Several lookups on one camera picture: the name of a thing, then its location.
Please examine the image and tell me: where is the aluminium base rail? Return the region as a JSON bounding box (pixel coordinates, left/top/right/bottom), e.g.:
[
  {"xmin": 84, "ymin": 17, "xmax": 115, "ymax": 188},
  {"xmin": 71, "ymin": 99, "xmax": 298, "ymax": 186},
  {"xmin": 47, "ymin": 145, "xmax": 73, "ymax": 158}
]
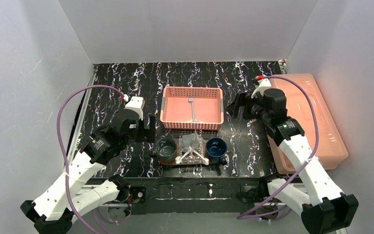
[{"xmin": 72, "ymin": 181, "xmax": 120, "ymax": 216}]

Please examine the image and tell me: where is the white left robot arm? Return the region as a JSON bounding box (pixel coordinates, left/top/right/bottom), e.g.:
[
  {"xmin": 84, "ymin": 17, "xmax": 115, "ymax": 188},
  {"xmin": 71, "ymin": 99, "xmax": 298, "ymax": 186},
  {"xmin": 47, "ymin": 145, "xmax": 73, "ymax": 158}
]
[{"xmin": 20, "ymin": 109, "xmax": 156, "ymax": 234}]

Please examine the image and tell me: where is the pink perforated plastic basket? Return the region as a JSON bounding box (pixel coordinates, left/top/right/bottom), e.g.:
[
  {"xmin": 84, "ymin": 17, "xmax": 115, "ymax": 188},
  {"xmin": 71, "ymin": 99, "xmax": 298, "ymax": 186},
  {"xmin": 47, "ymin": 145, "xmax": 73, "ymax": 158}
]
[{"xmin": 160, "ymin": 86, "xmax": 224, "ymax": 131}]

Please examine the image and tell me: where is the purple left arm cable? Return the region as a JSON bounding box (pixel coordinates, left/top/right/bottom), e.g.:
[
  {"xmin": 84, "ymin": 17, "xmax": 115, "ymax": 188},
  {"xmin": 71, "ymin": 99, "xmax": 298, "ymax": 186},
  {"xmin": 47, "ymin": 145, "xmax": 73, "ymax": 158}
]
[{"xmin": 56, "ymin": 85, "xmax": 130, "ymax": 234}]

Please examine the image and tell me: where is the clear handled toothbrush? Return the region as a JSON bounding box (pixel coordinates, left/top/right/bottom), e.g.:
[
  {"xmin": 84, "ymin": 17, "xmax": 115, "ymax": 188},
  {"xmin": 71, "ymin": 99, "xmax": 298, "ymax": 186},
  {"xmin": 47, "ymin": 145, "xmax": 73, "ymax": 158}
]
[{"xmin": 188, "ymin": 97, "xmax": 195, "ymax": 122}]

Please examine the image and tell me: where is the dark grey cup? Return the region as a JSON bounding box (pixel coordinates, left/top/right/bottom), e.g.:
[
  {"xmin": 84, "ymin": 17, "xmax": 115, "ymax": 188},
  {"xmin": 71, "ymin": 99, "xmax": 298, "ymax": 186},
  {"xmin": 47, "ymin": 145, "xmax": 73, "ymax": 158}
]
[{"xmin": 152, "ymin": 137, "xmax": 177, "ymax": 163}]

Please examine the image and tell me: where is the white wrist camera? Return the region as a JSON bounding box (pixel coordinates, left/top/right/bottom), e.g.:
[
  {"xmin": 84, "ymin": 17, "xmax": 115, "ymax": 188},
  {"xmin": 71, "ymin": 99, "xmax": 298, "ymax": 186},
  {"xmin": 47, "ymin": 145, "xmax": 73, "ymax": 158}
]
[
  {"xmin": 122, "ymin": 94, "xmax": 145, "ymax": 119},
  {"xmin": 251, "ymin": 75, "xmax": 272, "ymax": 98}
]

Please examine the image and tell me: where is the clear plastic dimpled tray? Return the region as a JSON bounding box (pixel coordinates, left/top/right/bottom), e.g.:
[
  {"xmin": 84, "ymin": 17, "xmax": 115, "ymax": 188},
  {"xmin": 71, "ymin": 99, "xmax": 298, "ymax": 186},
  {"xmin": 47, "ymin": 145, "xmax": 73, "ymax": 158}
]
[{"xmin": 178, "ymin": 136, "xmax": 205, "ymax": 162}]

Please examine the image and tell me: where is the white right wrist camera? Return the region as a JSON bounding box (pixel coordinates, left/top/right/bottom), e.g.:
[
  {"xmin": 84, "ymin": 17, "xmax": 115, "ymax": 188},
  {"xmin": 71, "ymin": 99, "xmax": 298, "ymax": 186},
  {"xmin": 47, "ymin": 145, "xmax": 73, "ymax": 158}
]
[{"xmin": 251, "ymin": 75, "xmax": 272, "ymax": 98}]

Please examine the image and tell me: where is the white toothpaste tube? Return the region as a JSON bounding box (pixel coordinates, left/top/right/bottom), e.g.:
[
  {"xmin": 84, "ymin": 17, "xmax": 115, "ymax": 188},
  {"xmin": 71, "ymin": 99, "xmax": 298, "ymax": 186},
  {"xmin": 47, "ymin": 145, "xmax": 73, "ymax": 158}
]
[{"xmin": 181, "ymin": 134, "xmax": 193, "ymax": 152}]

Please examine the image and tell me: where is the white handled toothbrush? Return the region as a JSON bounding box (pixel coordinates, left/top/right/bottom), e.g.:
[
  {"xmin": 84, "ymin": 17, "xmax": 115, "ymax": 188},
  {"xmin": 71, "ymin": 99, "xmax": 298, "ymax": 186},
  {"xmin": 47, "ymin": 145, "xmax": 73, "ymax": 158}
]
[{"xmin": 190, "ymin": 147, "xmax": 209, "ymax": 165}]

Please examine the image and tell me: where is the red capped toothpaste tube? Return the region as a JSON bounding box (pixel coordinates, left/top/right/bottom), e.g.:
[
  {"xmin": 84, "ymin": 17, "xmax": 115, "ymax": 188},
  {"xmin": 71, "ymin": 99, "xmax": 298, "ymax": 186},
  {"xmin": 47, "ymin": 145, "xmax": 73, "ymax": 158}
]
[{"xmin": 190, "ymin": 130, "xmax": 202, "ymax": 150}]

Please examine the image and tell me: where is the large pink storage box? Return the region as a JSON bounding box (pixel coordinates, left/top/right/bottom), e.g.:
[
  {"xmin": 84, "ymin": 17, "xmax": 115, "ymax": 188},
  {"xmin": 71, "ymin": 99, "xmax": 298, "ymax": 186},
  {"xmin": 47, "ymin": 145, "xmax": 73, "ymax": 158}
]
[{"xmin": 270, "ymin": 74, "xmax": 348, "ymax": 170}]

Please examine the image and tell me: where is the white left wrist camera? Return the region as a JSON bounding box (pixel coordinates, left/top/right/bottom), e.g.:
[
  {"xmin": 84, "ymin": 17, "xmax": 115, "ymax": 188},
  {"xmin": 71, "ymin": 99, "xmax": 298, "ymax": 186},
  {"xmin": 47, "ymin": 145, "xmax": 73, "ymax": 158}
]
[{"xmin": 122, "ymin": 94, "xmax": 145, "ymax": 119}]

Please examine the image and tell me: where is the dark blue cup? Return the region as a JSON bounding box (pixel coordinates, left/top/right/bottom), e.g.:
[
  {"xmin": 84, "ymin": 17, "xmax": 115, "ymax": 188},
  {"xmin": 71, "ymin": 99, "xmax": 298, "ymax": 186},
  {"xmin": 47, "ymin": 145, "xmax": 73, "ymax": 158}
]
[{"xmin": 205, "ymin": 138, "xmax": 227, "ymax": 165}]

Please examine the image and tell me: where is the oval wooden tray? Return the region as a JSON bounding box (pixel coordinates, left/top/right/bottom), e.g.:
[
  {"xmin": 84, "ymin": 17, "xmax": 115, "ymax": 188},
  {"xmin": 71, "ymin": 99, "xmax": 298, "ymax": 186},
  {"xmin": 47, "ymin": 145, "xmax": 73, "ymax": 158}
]
[{"xmin": 158, "ymin": 157, "xmax": 227, "ymax": 166}]

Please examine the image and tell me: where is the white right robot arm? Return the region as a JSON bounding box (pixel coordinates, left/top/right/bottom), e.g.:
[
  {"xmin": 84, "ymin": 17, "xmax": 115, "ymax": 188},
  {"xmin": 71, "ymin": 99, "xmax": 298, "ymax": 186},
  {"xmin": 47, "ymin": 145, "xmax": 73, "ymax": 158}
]
[{"xmin": 226, "ymin": 88, "xmax": 359, "ymax": 234}]

